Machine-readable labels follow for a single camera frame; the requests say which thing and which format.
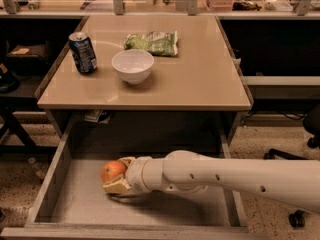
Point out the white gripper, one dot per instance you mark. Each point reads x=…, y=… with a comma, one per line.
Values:
x=136, y=174

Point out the orange fruit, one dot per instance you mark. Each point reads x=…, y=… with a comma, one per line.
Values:
x=112, y=169

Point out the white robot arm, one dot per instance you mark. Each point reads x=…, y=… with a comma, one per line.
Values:
x=293, y=182

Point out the open grey drawer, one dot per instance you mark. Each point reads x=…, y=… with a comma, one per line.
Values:
x=71, y=204

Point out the beige counter cabinet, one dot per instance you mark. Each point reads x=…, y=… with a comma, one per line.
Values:
x=201, y=77

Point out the white bowl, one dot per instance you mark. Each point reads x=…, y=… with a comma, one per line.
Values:
x=133, y=66

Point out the black stand left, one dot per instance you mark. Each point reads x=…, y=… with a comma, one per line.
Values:
x=19, y=96

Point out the blue soda can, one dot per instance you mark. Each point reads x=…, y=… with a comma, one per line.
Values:
x=82, y=52

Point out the green chip bag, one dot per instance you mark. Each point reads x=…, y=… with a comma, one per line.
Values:
x=156, y=43

